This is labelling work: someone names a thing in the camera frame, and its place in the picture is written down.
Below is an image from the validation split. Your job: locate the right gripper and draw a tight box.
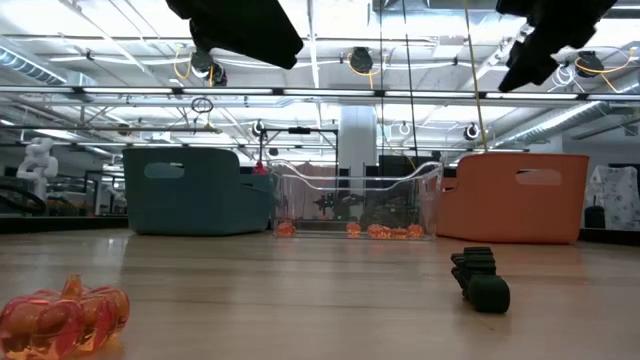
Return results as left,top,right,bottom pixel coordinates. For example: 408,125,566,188
496,0,619,94

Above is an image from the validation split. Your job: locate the black plastic decoration piece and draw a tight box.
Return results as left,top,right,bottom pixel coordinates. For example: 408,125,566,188
449,245,512,315

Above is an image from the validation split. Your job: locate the clear plastic bin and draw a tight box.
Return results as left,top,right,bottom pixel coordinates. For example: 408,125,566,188
267,158,445,241

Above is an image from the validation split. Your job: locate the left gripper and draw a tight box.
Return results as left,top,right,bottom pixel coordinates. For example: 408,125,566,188
164,0,305,71

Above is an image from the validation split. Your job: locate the hanging wire ring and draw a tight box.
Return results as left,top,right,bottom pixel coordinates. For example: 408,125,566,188
190,95,215,114

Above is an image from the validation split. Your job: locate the orange plastic bin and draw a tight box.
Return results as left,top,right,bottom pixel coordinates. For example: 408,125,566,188
433,152,591,245

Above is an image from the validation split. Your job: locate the teal plastic bin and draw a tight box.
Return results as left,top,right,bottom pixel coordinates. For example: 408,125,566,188
122,146,276,237

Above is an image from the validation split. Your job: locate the white robot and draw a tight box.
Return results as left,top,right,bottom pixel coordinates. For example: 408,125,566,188
15,136,60,199

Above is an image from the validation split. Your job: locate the black gantry frame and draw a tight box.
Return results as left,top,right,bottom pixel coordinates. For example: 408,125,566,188
257,125,340,166

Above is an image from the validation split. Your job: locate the white patterned cloth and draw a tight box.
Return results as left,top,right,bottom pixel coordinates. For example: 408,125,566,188
584,164,640,231

